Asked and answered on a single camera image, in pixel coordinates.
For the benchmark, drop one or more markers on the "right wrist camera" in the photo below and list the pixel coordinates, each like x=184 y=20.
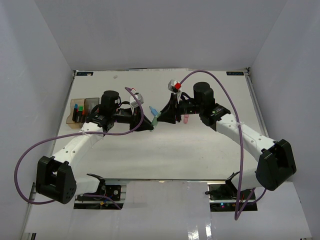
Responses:
x=175 y=87

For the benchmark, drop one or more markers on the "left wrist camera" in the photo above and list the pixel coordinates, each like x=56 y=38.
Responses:
x=136 y=100

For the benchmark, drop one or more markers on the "left blue table label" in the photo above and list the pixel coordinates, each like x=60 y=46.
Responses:
x=86 y=73

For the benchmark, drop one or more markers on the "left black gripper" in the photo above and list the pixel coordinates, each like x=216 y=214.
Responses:
x=135 y=116

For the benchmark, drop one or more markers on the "green cap black highlighter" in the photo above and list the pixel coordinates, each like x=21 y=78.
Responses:
x=79 y=114

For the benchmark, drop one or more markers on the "pink transparent highlighter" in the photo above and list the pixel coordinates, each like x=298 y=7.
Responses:
x=185 y=119

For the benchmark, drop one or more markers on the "blue transparent highlighter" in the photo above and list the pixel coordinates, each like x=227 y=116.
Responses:
x=153 y=111

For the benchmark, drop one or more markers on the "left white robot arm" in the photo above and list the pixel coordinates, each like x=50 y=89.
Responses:
x=55 y=175

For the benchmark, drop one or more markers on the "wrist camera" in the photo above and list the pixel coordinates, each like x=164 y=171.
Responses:
x=175 y=87
x=136 y=100

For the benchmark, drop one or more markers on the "blue cap black highlighter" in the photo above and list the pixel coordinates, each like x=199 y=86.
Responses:
x=74 y=113

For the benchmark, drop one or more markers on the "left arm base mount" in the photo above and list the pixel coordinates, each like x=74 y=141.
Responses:
x=105 y=195

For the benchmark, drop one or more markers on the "right blue table label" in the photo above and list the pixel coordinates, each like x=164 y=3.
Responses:
x=234 y=73

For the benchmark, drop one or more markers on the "orange cap black highlighter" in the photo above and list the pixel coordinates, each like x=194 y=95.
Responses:
x=83 y=116

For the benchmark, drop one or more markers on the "brown transparent container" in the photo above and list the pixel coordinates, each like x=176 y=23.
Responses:
x=69 y=122

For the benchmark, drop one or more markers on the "blue table label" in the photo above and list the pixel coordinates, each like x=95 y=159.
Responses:
x=234 y=73
x=86 y=73

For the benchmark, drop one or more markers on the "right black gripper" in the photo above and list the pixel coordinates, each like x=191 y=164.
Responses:
x=169 y=113

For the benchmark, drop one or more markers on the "green transparent highlighter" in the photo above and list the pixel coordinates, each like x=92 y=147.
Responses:
x=155 y=121

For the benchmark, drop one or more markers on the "grey transparent container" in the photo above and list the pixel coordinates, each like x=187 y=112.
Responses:
x=90 y=103

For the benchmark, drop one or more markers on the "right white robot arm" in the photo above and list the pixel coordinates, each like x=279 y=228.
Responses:
x=275 y=159

